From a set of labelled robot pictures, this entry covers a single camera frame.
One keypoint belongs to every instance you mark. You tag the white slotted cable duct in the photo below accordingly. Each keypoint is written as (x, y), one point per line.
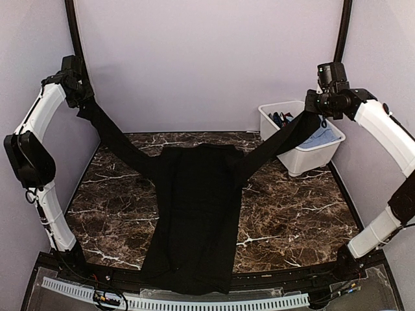
(151, 299)

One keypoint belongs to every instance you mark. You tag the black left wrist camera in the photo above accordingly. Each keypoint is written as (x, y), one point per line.
(74, 64)

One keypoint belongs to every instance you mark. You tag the red navy plaid shirt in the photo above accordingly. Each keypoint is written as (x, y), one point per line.
(281, 119)

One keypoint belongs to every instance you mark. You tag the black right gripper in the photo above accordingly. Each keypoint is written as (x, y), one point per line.
(309, 105)

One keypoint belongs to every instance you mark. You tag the white plastic bin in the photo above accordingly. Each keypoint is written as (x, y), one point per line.
(297, 160)

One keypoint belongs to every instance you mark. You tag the black frame post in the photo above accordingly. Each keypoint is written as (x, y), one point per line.
(76, 32)
(343, 30)

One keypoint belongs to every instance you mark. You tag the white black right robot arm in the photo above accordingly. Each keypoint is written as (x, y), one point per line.
(362, 107)

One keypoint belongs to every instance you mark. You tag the black long sleeve shirt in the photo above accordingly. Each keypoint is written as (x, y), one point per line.
(199, 193)

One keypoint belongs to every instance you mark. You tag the black left frame post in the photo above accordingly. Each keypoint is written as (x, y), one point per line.
(76, 32)

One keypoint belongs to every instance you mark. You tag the black right frame post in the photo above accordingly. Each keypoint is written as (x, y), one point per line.
(343, 30)

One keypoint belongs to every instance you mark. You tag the light blue polo shirt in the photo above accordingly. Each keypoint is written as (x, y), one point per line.
(320, 137)

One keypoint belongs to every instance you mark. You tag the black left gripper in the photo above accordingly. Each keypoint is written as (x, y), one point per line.
(72, 102)

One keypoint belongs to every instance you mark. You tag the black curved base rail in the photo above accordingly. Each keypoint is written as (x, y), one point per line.
(311, 278)

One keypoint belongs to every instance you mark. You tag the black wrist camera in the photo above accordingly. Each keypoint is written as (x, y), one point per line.
(74, 64)
(332, 77)

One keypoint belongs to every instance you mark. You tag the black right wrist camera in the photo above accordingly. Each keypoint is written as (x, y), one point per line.
(332, 77)

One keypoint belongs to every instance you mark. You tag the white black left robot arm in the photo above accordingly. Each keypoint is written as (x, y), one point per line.
(35, 168)

